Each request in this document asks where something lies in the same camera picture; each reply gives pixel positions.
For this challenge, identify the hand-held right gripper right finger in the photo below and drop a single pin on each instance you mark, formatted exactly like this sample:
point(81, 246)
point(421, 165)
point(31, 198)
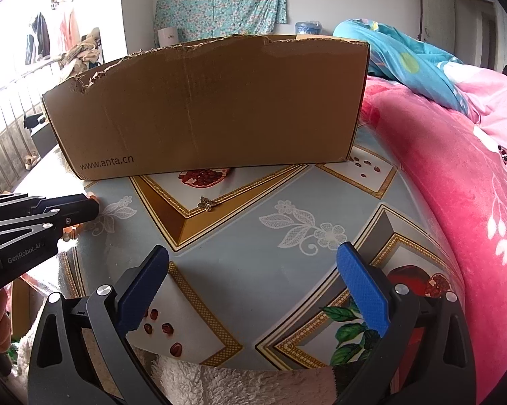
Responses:
point(361, 287)

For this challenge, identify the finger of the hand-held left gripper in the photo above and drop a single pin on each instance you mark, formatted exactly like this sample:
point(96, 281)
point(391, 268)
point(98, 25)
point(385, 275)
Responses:
point(82, 211)
point(63, 199)

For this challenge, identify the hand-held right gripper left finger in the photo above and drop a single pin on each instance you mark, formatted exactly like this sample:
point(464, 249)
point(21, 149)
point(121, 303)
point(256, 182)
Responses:
point(146, 287)

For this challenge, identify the bronze butterfly charm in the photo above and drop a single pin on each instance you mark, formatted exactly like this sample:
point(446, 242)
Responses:
point(206, 203)

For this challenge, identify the brown cardboard box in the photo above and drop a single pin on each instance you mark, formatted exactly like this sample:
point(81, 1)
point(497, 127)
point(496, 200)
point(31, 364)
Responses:
point(215, 114)

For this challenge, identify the pair of beige slippers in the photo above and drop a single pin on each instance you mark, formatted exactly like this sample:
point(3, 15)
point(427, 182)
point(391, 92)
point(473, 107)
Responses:
point(30, 161)

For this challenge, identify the grey cabinet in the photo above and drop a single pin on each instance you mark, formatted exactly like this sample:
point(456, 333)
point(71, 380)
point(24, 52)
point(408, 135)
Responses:
point(44, 139)

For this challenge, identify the black cloth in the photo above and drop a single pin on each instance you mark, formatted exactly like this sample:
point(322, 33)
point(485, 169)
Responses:
point(34, 121)

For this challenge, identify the metal railing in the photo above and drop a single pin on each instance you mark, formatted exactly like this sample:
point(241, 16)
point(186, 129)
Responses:
point(8, 135)

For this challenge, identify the fruit print tablecloth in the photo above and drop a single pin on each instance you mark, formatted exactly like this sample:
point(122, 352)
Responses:
point(279, 185)

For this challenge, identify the white fluffy towel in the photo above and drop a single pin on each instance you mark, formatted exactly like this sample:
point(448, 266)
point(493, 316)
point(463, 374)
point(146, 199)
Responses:
point(236, 388)

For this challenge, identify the pink floral blanket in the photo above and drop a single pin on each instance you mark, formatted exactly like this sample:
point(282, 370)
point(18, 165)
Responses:
point(447, 177)

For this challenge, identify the pile of clothes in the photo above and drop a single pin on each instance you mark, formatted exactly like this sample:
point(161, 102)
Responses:
point(82, 52)

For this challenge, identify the hanging clothes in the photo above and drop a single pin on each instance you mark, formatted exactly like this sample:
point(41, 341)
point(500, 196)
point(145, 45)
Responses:
point(38, 33)

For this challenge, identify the blue patterned quilt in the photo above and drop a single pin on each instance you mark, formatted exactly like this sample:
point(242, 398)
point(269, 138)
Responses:
point(405, 63)

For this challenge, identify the grey door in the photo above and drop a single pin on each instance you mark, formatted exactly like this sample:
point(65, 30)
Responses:
point(437, 8)

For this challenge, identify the teal floral wall cloth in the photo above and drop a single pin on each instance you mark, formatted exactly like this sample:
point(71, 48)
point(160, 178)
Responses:
point(219, 0)

